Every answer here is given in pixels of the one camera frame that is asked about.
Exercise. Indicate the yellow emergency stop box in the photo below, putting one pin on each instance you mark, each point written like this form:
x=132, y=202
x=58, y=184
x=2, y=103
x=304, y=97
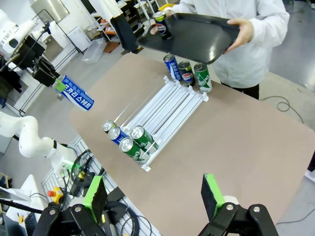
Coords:
x=55, y=195

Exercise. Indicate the clear plastic bin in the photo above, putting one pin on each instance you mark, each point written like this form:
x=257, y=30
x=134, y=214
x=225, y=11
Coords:
x=94, y=51

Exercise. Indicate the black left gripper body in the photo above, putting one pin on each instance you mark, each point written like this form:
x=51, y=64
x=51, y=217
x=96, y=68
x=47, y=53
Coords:
x=30, y=52

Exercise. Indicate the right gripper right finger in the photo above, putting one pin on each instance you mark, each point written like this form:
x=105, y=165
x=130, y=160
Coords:
x=233, y=221

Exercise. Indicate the bystander in white hoodie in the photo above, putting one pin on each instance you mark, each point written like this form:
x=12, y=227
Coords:
x=125, y=27

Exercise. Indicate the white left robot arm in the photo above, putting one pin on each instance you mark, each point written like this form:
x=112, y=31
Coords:
x=27, y=132

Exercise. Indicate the blue Pocari Sweat can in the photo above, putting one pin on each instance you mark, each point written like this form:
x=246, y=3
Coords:
x=173, y=70
x=115, y=135
x=78, y=98

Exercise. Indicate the black plastic tray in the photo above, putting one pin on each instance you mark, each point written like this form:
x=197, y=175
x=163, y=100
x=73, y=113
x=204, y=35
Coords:
x=197, y=39

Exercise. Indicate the person's white-sleeved left forearm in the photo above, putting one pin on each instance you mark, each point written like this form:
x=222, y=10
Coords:
x=268, y=27

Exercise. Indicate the green Chilsung can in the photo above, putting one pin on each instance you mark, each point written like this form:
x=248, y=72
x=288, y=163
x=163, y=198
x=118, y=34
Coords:
x=203, y=78
x=137, y=134
x=128, y=146

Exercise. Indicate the person's right hand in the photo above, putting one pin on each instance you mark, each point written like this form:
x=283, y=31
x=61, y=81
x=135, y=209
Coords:
x=169, y=12

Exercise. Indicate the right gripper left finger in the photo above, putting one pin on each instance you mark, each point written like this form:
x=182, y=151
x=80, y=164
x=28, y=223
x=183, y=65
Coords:
x=73, y=221

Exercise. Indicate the white can dispenser rack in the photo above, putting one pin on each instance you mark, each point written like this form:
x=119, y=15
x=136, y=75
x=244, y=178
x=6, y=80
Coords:
x=172, y=108

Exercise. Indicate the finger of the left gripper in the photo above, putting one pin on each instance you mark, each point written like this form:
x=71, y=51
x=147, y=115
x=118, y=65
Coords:
x=46, y=78
x=48, y=66

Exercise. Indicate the person's white-sleeved right forearm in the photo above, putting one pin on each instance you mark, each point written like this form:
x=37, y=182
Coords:
x=182, y=5

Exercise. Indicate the person's left hand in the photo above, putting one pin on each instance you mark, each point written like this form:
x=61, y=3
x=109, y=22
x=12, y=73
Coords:
x=246, y=32

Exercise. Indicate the person in white jacket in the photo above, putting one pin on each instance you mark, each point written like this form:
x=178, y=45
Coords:
x=246, y=68

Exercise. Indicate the black Pepsi can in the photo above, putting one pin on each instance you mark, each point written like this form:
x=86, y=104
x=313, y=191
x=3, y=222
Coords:
x=187, y=76
x=162, y=29
x=108, y=126

